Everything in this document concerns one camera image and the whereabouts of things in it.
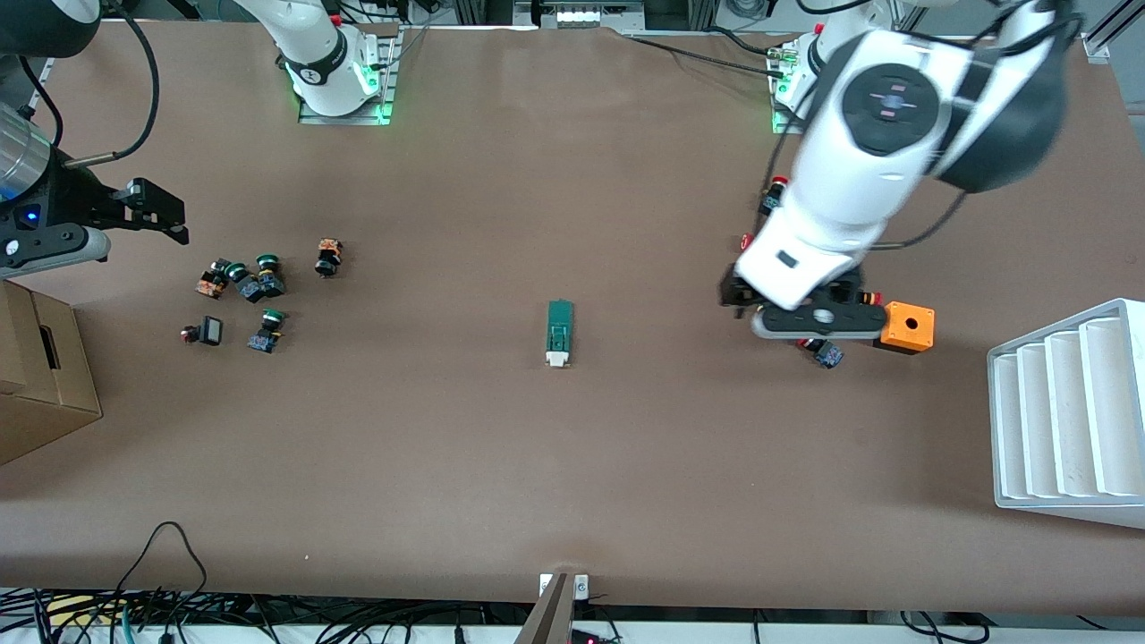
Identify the black cable to arm base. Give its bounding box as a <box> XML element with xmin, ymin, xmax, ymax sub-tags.
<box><xmin>624</xmin><ymin>25</ymin><xmax>784</xmax><ymax>80</ymax></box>

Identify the yellow flat object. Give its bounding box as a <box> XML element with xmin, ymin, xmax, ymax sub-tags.
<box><xmin>45</xmin><ymin>595</ymin><xmax>119</xmax><ymax>627</ymax></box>

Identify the device with white lights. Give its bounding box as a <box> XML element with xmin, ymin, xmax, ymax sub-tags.
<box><xmin>513</xmin><ymin>0</ymin><xmax>647</xmax><ymax>30</ymax></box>

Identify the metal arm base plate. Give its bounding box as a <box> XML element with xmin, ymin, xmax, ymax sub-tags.
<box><xmin>298</xmin><ymin>25</ymin><xmax>401</xmax><ymax>126</ymax></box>
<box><xmin>771</xmin><ymin>85</ymin><xmax>810</xmax><ymax>137</ymax></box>

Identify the orange button enclosure box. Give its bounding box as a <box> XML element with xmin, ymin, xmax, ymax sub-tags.
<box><xmin>881</xmin><ymin>301</ymin><xmax>936</xmax><ymax>356</ymax></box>

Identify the black looped cable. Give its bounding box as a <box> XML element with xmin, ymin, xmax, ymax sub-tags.
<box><xmin>114</xmin><ymin>521</ymin><xmax>208</xmax><ymax>618</ymax></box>

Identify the green terminal block module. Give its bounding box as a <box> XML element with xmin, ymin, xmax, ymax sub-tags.
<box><xmin>544</xmin><ymin>300</ymin><xmax>575</xmax><ymax>369</ymax></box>

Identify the aluminium frame profile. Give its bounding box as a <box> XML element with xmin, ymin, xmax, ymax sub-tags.
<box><xmin>16</xmin><ymin>55</ymin><xmax>56</xmax><ymax>122</ymax></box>
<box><xmin>1081</xmin><ymin>0</ymin><xmax>1145</xmax><ymax>62</ymax></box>

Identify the brown cardboard box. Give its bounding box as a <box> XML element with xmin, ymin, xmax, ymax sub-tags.
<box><xmin>0</xmin><ymin>277</ymin><xmax>103</xmax><ymax>466</ymax></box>

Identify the green button blue block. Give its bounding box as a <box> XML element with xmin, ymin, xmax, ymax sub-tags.
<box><xmin>224</xmin><ymin>261</ymin><xmax>265</xmax><ymax>303</ymax></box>
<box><xmin>254</xmin><ymin>254</ymin><xmax>287</xmax><ymax>299</ymax></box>
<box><xmin>247</xmin><ymin>308</ymin><xmax>287</xmax><ymax>354</ymax></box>

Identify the aluminium profile post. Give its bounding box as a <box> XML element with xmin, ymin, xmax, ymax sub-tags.
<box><xmin>513</xmin><ymin>572</ymin><xmax>591</xmax><ymax>644</ymax></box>

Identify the white stepped tray rack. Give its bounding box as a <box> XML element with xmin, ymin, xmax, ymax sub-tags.
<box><xmin>987</xmin><ymin>298</ymin><xmax>1145</xmax><ymax>530</ymax></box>

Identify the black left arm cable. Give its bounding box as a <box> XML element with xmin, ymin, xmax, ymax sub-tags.
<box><xmin>881</xmin><ymin>183</ymin><xmax>971</xmax><ymax>251</ymax></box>

